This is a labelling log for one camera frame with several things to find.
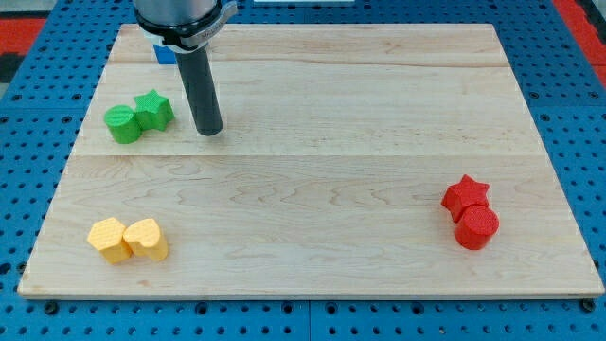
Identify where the green cylinder block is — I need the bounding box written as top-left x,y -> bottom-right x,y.
103,105 -> 142,144

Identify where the red star block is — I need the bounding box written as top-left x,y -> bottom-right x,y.
441,174 -> 490,223

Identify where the yellow heart block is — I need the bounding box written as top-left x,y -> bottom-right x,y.
123,218 -> 169,261

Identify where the yellow hexagon block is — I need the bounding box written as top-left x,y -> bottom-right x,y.
87,217 -> 133,264

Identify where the green star block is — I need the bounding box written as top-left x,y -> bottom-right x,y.
134,89 -> 174,132

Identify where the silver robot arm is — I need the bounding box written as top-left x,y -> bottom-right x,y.
133,0 -> 238,136

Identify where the blue block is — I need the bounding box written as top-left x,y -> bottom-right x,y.
152,45 -> 176,65

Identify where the red cylinder block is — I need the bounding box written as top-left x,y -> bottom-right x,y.
454,206 -> 500,250

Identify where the wooden board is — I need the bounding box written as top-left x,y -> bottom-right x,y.
18,24 -> 604,300

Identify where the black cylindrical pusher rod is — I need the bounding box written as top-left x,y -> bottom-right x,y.
175,46 -> 223,136

